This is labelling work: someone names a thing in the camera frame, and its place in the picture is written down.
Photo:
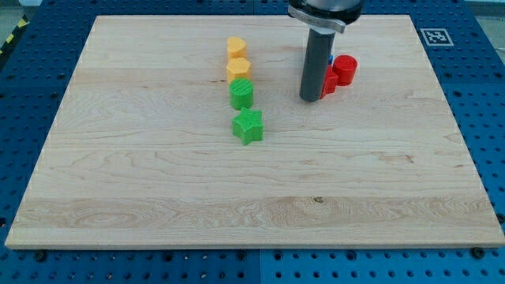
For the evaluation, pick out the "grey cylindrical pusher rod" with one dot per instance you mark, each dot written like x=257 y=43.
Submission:
x=317 y=54

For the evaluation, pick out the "red cylinder block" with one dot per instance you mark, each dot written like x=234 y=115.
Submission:
x=345 y=66

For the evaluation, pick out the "red star block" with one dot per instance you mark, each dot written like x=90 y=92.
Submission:
x=330 y=82

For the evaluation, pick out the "yellow half-round block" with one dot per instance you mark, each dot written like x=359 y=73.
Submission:
x=236 y=47

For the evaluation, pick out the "yellow hexagon block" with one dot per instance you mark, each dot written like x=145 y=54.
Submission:
x=238 y=68

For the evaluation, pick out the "green cylinder block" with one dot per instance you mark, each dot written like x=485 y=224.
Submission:
x=241 y=93

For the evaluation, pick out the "green star block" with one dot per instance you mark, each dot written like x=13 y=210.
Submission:
x=248 y=126

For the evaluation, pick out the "white fiducial marker tag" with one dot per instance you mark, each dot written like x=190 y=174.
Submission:
x=437 y=37

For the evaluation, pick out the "wooden board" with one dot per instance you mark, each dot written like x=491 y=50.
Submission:
x=141 y=154

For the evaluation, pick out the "black bolt front right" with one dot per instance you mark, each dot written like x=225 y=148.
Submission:
x=477 y=253

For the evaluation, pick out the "black bolt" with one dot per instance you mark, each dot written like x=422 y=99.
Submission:
x=477 y=253
x=39 y=256

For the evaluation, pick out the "black bolt front left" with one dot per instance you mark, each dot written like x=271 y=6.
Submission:
x=39 y=256

